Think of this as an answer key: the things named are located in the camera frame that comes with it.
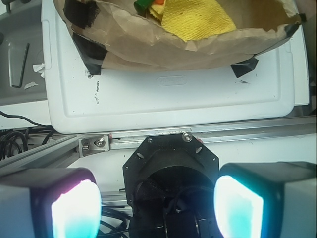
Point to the yellow cloth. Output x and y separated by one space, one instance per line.
192 19

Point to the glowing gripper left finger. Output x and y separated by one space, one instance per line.
49 203

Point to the aluminium frame rail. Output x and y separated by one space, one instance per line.
266 140

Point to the orange toy carrot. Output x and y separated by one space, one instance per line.
142 5

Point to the brown paper bag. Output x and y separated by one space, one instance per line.
110 34

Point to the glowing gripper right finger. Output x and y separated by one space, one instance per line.
267 200

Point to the grey allen key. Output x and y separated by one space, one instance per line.
17 56

